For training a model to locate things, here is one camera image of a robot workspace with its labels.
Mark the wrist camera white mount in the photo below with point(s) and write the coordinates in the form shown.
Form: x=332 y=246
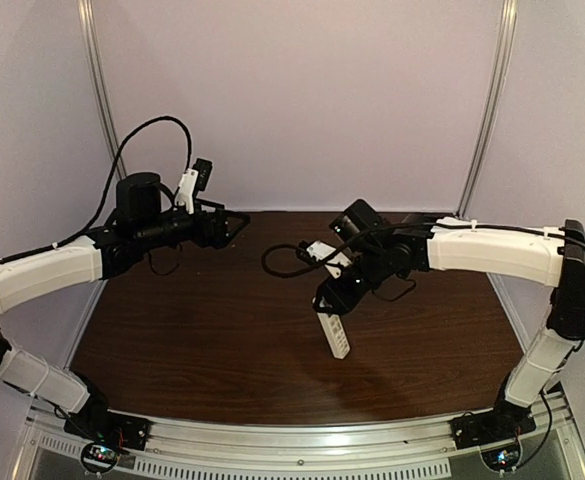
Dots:
x=193 y=181
x=312 y=253

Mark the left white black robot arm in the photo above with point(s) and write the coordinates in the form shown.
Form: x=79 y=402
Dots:
x=147 y=216

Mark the aluminium frame post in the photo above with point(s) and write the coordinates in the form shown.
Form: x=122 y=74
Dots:
x=499 y=71
x=87 y=21

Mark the left aluminium frame post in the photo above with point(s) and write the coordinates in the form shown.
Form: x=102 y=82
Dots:
x=87 y=21

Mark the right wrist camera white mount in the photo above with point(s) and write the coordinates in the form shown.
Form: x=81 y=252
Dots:
x=312 y=253

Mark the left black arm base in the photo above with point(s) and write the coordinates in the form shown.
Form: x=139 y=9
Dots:
x=122 y=431

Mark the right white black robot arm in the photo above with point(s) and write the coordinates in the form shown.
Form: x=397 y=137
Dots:
x=373 y=250

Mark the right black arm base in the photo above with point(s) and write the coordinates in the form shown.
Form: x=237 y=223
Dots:
x=487 y=430

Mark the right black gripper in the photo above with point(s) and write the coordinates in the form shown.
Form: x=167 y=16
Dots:
x=332 y=298

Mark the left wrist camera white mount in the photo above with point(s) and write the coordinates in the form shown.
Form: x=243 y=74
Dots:
x=193 y=181

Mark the right aluminium frame post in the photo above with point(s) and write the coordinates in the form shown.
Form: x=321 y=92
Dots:
x=499 y=71

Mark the front aluminium rail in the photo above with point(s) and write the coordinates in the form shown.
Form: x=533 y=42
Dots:
x=420 y=448

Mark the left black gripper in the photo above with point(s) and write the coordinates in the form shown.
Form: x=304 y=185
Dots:
x=220 y=225

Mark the white remote control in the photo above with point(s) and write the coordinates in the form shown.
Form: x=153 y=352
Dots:
x=335 y=335

